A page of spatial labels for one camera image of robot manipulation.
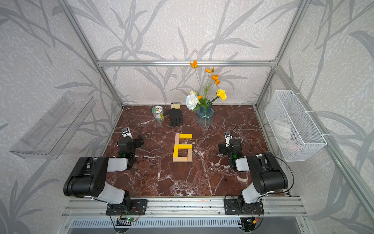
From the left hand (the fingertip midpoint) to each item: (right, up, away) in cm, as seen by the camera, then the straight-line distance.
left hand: (132, 134), depth 93 cm
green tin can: (+13, +15, +13) cm, 23 cm away
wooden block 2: (+37, -13, -1) cm, 39 cm away
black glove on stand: (+25, +13, +20) cm, 34 cm away
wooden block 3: (+31, -15, -3) cm, 34 cm away
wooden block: (+28, -4, +7) cm, 29 cm away
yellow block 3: (+28, -10, +1) cm, 30 cm away
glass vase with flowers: (+46, +19, -7) cm, 50 cm away
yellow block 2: (+34, -8, +4) cm, 35 cm away
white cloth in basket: (+87, +4, -18) cm, 89 cm away
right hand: (+63, -4, +3) cm, 63 cm away
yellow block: (+34, -2, +10) cm, 35 cm away
